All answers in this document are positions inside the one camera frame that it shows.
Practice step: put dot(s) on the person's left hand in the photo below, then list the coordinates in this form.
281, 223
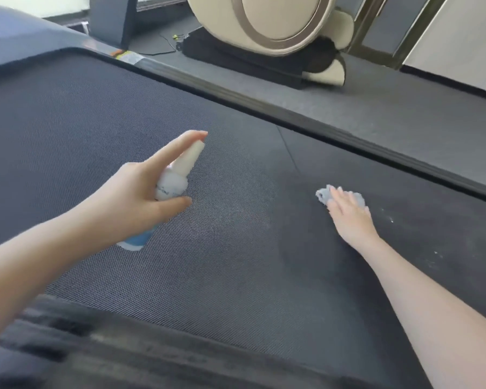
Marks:
133, 202

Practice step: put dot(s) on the person's right hand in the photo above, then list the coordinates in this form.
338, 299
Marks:
352, 222

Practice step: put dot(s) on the grey fluffy cloth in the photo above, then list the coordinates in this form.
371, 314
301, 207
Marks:
324, 194

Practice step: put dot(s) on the white blue spray bottle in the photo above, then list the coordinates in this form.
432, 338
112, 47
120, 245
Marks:
176, 176

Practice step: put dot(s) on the dark grey treadmill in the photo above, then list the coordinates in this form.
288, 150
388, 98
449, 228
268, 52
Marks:
186, 299

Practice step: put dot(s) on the person's right forearm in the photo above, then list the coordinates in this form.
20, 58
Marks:
437, 311

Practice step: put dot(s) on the dark glass double door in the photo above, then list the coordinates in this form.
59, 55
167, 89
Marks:
393, 28

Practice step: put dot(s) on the beige brown massage chair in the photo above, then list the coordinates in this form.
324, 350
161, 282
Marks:
275, 32

